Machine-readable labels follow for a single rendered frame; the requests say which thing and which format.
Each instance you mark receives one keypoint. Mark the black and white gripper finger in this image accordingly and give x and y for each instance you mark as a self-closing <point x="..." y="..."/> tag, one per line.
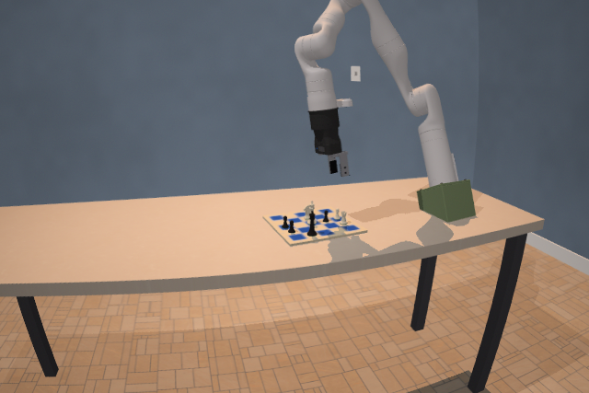
<point x="332" y="165"/>
<point x="343" y="163"/>

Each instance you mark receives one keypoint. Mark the blue and cream chessboard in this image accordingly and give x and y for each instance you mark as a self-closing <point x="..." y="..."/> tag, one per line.
<point x="325" y="231"/>

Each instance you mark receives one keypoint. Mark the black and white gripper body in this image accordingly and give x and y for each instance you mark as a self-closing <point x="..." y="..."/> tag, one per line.
<point x="324" y="120"/>

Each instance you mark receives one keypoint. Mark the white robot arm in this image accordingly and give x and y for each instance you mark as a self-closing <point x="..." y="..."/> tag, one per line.
<point x="439" y="161"/>

